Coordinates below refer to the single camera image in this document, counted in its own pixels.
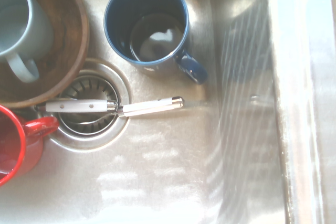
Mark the red enamel mug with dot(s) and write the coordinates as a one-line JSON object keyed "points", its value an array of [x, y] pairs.
{"points": [[10, 142]]}

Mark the brown wooden bowl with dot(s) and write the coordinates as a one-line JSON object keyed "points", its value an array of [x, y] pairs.
{"points": [[72, 37]]}

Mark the dark blue mug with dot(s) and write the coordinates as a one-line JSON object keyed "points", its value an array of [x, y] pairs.
{"points": [[115, 24]]}

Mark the grey ceramic mug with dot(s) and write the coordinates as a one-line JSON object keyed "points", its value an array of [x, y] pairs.
{"points": [[15, 24]]}

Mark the stainless steel double sink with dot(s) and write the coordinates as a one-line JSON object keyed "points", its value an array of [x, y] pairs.
{"points": [[170, 171]]}

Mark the metal sink drain strainer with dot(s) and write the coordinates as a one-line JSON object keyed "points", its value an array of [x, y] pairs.
{"points": [[86, 130]]}

